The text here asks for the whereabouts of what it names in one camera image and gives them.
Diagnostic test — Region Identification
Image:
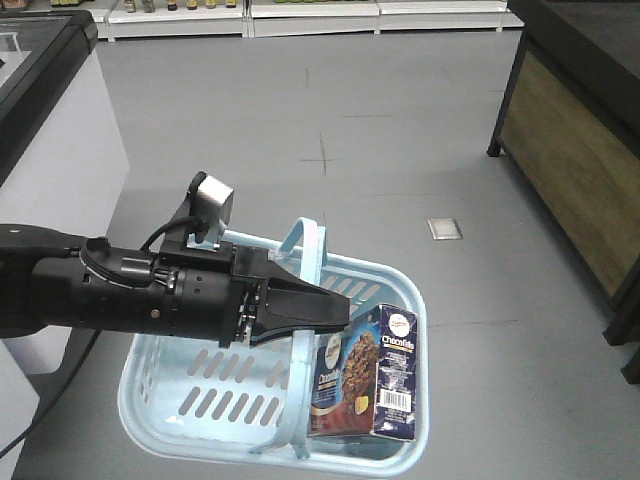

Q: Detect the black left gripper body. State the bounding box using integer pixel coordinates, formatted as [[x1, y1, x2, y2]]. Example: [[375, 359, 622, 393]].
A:
[[159, 238, 267, 348]]

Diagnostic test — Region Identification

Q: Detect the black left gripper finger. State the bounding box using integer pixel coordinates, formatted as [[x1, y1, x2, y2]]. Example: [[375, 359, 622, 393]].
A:
[[250, 273, 350, 346]]

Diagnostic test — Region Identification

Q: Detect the dark blue cookie box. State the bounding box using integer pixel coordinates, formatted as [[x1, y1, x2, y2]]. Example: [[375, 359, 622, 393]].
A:
[[308, 303, 419, 442]]

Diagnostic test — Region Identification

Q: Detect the light blue plastic basket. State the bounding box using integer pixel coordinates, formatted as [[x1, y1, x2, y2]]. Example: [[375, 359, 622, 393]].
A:
[[118, 218, 429, 479]]

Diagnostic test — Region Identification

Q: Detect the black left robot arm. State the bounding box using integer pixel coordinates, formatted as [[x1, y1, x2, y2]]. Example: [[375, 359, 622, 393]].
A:
[[1, 224, 350, 348]]

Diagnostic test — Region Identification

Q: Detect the metal floor plate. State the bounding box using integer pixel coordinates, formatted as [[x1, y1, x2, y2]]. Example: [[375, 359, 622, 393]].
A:
[[427, 218, 463, 241]]

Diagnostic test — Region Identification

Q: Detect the white chest freezer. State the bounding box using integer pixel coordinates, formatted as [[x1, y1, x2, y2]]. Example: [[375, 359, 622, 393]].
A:
[[0, 9, 132, 480]]

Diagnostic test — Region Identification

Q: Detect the white store shelving unit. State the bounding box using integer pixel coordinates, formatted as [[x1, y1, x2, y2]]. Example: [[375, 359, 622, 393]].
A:
[[1, 1, 523, 42]]

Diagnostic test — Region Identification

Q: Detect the dark wooden produce stand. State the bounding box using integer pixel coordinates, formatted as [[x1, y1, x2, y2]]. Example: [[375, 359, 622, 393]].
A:
[[487, 0, 640, 385]]

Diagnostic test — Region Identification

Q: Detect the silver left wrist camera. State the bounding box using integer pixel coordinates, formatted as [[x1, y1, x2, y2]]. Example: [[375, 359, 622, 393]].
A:
[[186, 171, 234, 245]]

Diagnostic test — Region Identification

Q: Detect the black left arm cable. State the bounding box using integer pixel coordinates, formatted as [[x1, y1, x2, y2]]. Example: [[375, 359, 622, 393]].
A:
[[0, 329, 104, 459]]

